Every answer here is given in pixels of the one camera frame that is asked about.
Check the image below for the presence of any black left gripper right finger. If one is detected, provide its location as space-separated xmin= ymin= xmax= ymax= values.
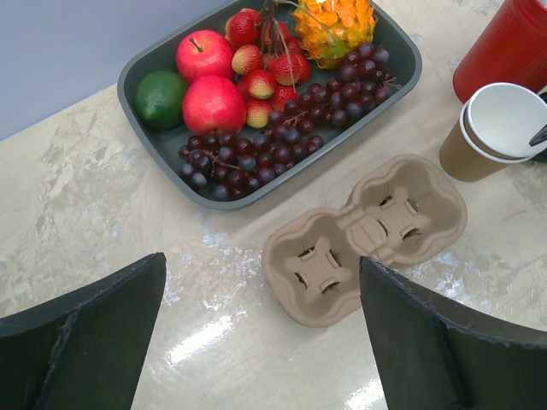
xmin=360 ymin=257 xmax=546 ymax=409

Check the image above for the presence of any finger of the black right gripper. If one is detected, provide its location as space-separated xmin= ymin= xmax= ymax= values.
xmin=528 ymin=125 xmax=547 ymax=147

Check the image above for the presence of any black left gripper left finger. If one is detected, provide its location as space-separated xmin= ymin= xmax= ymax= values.
xmin=1 ymin=253 xmax=167 ymax=409

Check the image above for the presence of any brown paper cup outer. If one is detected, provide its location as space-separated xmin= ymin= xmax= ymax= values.
xmin=438 ymin=102 xmax=533 ymax=182

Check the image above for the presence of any red ribbed straw cup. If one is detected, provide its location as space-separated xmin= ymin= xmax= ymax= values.
xmin=452 ymin=0 xmax=546 ymax=103

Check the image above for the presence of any brown pulp cup carrier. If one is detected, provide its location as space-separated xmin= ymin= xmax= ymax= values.
xmin=262 ymin=154 xmax=468 ymax=328

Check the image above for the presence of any dark grey fruit tray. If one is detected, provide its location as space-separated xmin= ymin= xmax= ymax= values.
xmin=117 ymin=1 xmax=422 ymax=210

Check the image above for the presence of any dark grape bunch right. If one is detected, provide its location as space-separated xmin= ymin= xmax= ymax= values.
xmin=268 ymin=43 xmax=402 ymax=134

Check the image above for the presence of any dark grape bunch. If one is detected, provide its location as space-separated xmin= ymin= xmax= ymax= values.
xmin=268 ymin=43 xmax=402 ymax=134
xmin=179 ymin=124 xmax=324 ymax=202

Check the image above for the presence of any dark grape bunch left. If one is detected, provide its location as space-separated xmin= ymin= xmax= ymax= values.
xmin=179 ymin=124 xmax=324 ymax=202

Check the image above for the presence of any orange pineapple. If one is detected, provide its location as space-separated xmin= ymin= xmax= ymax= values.
xmin=291 ymin=0 xmax=377 ymax=69

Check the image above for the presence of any green lime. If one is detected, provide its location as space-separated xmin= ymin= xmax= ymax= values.
xmin=135 ymin=70 xmax=188 ymax=130

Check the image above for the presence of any red apple front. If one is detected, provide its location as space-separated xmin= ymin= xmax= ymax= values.
xmin=181 ymin=75 xmax=247 ymax=134

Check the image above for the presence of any red apple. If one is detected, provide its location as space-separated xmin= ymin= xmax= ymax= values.
xmin=175 ymin=30 xmax=234 ymax=84
xmin=181 ymin=75 xmax=247 ymax=134

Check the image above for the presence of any strawberry bunch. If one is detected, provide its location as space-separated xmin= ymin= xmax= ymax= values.
xmin=225 ymin=2 xmax=311 ymax=129

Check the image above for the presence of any red apple back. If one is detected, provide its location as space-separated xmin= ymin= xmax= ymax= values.
xmin=175 ymin=30 xmax=234 ymax=84

